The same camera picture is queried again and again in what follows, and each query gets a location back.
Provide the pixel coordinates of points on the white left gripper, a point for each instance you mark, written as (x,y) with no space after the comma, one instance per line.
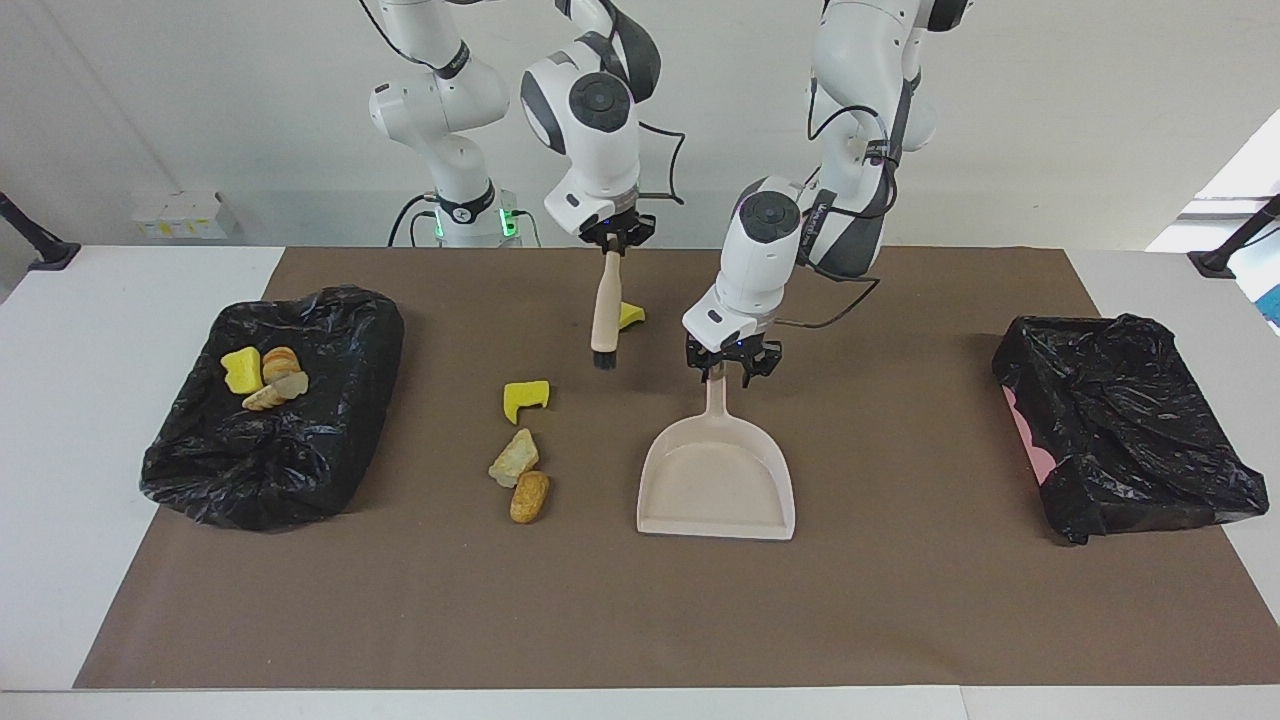
(730,320)

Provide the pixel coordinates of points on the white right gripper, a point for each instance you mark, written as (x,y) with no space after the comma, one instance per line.
(595,205)

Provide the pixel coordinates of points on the beige brush black bristles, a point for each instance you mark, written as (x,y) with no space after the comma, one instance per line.
(606,310)

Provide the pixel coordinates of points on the beige plastic dustpan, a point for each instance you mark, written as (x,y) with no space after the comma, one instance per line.
(715,480)

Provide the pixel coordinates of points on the notched yellow sponge piece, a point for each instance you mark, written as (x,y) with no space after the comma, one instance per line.
(520,398)

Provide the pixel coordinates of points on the brown bread roll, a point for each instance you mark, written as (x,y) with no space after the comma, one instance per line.
(529,498)

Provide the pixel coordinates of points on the orange striped croissant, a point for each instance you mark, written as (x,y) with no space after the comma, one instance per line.
(281,362)

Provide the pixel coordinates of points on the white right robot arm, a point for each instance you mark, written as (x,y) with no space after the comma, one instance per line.
(610,160)

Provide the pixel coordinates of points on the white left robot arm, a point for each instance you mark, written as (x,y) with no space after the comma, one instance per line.
(760,270)

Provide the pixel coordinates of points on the pink bin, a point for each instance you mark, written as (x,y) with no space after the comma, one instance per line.
(1030,440)

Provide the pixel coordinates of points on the black trash bag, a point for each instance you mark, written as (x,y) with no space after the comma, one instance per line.
(1130,430)
(270,470)

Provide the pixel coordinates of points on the brown paper table mat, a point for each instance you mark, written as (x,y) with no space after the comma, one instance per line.
(600,620)

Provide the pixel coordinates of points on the blue object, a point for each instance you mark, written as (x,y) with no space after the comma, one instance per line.
(1272,300)

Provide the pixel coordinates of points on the white wall box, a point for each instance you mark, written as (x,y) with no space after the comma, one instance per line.
(185,215)

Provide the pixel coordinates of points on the black camera stand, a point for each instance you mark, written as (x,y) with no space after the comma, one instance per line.
(50,252)
(1215,262)

